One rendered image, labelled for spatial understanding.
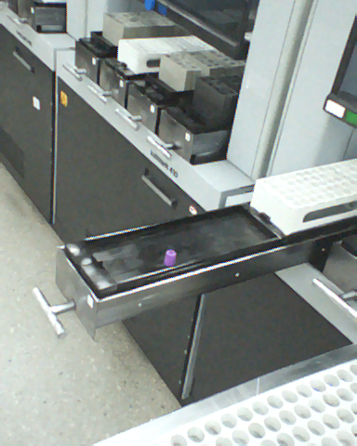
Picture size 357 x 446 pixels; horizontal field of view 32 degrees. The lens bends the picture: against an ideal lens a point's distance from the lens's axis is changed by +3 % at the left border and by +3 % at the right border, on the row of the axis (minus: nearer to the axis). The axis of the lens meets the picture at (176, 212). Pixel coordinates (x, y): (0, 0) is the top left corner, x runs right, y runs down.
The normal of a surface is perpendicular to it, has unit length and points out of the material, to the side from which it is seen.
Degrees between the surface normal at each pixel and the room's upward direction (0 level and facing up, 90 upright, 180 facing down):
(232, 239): 0
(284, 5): 90
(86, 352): 0
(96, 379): 0
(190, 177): 90
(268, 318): 90
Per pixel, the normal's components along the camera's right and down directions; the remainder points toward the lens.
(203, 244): 0.14, -0.84
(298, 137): -0.84, 0.18
